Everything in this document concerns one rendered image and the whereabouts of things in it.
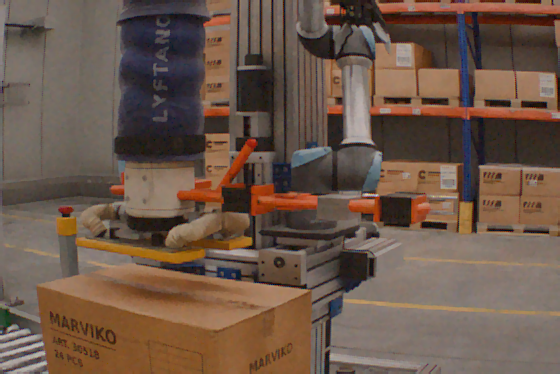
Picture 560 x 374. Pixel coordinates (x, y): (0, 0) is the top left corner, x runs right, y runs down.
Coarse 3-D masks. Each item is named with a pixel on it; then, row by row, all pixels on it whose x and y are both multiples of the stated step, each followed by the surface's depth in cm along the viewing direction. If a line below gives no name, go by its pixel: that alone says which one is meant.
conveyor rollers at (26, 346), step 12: (12, 324) 246; (0, 336) 229; (12, 336) 233; (24, 336) 239; (36, 336) 235; (0, 348) 217; (12, 348) 222; (24, 348) 219; (36, 348) 223; (0, 360) 206; (12, 360) 204; (24, 360) 207; (36, 360) 212; (0, 372) 196; (12, 372) 193; (24, 372) 196; (36, 372) 201
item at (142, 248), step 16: (80, 240) 156; (96, 240) 155; (112, 240) 153; (128, 240) 154; (144, 240) 154; (160, 240) 148; (144, 256) 145; (160, 256) 142; (176, 256) 140; (192, 256) 144
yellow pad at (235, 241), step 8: (200, 240) 160; (208, 240) 160; (216, 240) 159; (224, 240) 159; (232, 240) 160; (240, 240) 160; (248, 240) 163; (216, 248) 158; (224, 248) 157; (232, 248) 157
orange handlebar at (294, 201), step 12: (204, 180) 182; (120, 192) 163; (180, 192) 153; (192, 192) 151; (204, 192) 150; (216, 192) 148; (288, 192) 142; (300, 192) 141; (264, 204) 142; (276, 204) 140; (288, 204) 139; (300, 204) 137; (312, 204) 136; (360, 204) 131; (372, 204) 130; (420, 204) 126
